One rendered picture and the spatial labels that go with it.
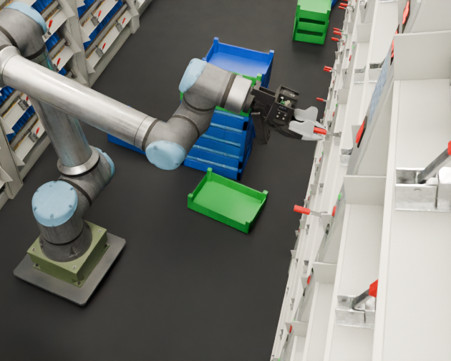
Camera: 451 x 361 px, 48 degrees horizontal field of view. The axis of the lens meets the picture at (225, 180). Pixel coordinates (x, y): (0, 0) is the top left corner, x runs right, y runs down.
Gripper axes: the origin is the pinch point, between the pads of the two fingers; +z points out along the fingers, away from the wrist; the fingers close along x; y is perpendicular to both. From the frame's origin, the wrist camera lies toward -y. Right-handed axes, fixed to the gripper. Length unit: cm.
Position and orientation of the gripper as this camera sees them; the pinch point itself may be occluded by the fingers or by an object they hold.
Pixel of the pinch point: (318, 134)
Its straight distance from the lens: 130.9
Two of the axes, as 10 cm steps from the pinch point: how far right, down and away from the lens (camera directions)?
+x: 2.7, -7.1, 6.5
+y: 2.6, -6.0, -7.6
